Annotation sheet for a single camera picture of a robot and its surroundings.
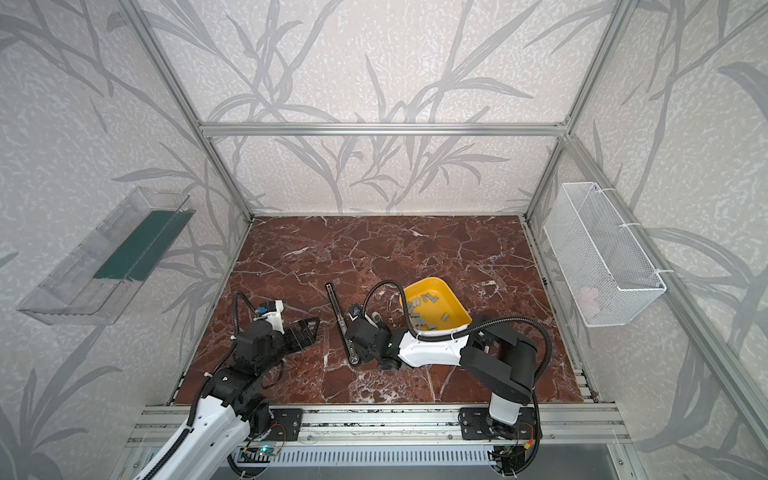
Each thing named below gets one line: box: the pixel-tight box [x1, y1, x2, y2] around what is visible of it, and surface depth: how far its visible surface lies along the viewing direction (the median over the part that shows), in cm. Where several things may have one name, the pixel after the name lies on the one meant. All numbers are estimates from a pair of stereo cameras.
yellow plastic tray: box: [405, 277, 473, 335], surface depth 96 cm
